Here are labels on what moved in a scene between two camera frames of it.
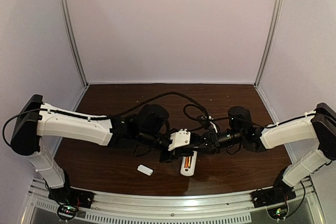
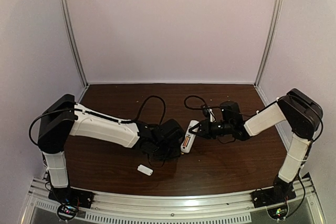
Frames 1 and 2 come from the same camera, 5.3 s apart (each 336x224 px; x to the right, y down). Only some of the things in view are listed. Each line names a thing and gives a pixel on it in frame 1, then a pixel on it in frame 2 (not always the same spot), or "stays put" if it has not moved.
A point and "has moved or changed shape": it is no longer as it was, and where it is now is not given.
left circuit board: x=66 y=211 stays put
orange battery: x=186 y=163 has moved or changed shape
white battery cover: x=145 y=170 stays put
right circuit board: x=278 y=212 stays put
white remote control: x=187 y=171 has moved or changed shape
